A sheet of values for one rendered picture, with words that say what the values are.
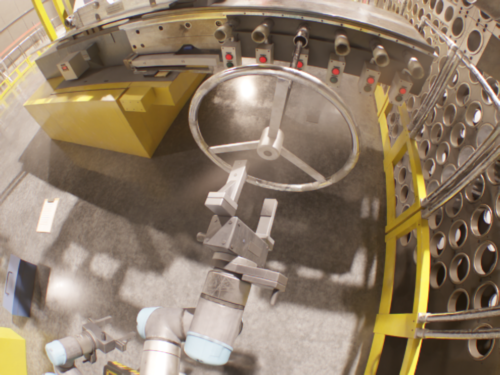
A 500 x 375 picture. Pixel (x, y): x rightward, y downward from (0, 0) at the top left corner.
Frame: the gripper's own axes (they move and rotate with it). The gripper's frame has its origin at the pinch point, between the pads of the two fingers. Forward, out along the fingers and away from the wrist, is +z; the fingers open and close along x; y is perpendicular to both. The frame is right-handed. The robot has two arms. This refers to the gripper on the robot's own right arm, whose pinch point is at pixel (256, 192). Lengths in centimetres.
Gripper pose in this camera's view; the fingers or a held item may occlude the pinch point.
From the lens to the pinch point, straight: 42.4
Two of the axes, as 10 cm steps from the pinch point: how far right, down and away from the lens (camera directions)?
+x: 4.4, 5.3, 7.2
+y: -8.6, 0.0, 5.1
